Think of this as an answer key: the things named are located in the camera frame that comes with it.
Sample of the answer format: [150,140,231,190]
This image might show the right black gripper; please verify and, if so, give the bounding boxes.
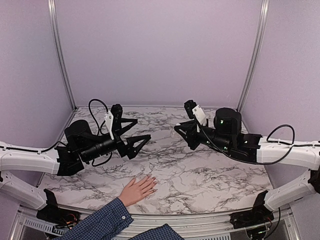
[174,120,233,153]

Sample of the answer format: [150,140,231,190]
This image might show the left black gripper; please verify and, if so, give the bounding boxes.
[80,118,151,163]

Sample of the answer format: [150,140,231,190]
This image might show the clear nail polish bottle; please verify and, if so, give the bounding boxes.
[170,130,176,138]

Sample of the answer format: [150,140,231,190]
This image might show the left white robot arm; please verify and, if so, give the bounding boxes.
[0,118,151,223]

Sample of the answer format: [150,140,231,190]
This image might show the blue checkered sleeve forearm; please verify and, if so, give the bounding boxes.
[56,198,133,240]

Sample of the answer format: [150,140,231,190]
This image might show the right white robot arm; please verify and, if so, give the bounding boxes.
[174,105,320,224]

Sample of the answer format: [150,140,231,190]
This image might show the person's bare hand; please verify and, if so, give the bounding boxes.
[118,175,158,207]

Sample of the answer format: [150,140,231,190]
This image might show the blue checkered shirt body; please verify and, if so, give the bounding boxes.
[131,224,184,240]

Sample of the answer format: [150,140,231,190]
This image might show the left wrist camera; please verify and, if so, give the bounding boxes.
[104,103,123,140]

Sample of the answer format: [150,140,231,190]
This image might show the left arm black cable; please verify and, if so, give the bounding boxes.
[88,98,113,168]

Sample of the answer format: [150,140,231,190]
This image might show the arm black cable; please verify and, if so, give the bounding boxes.
[88,98,113,168]
[197,122,320,166]

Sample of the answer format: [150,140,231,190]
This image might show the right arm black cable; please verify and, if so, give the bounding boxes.
[197,122,320,166]

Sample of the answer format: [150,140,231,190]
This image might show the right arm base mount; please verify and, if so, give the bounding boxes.
[230,190,274,229]

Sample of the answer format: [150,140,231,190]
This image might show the front aluminium rail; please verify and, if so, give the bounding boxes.
[8,206,301,240]

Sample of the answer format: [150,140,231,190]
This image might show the right aluminium frame post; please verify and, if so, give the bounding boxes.
[236,0,270,112]

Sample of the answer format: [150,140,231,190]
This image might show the aluminium frame post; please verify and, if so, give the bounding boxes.
[47,0,77,111]
[236,0,270,112]

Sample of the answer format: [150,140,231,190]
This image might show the left aluminium frame post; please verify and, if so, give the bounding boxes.
[47,0,77,111]

